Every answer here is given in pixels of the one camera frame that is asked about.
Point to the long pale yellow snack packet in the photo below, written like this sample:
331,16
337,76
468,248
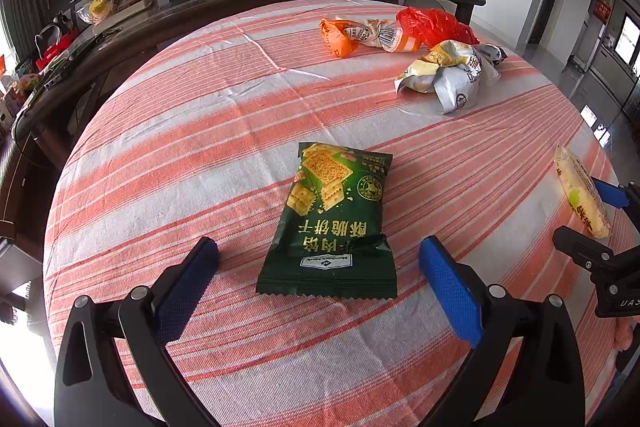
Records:
580,187

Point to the pile of small colourful items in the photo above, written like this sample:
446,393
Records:
17,87

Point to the yellow white crumpled bag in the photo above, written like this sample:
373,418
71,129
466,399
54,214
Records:
422,74

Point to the red cardboard box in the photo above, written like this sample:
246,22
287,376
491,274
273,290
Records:
54,49

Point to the person's right hand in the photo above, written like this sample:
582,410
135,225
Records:
627,337

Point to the green cracker packet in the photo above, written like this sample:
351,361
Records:
325,227

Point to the striped orange white tablecloth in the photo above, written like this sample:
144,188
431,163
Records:
200,132

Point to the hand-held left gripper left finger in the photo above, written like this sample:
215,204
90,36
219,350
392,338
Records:
187,287

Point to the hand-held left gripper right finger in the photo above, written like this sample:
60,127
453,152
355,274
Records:
450,292

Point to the red plastic bag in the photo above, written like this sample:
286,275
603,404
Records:
430,24

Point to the orange white snack wrapper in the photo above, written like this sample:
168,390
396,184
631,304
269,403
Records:
345,37

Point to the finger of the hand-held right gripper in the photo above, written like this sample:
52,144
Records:
580,247
612,194

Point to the silver white printed snack bag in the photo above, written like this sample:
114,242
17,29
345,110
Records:
462,89

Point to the small glass bowl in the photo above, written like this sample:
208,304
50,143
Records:
95,11

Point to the dark grey crumpled wrapper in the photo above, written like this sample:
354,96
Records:
495,54

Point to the red hanging ornament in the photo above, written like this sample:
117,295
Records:
603,8

